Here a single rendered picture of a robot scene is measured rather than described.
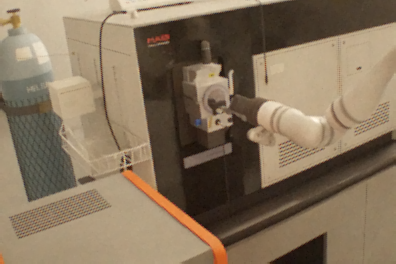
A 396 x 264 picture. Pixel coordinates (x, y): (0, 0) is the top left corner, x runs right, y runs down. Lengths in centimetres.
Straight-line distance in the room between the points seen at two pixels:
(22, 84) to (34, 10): 49
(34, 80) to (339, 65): 121
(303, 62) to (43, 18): 130
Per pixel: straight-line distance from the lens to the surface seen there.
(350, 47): 183
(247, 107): 120
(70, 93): 156
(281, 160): 168
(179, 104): 139
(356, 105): 96
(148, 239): 86
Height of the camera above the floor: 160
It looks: 18 degrees down
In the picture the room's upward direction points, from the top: 7 degrees counter-clockwise
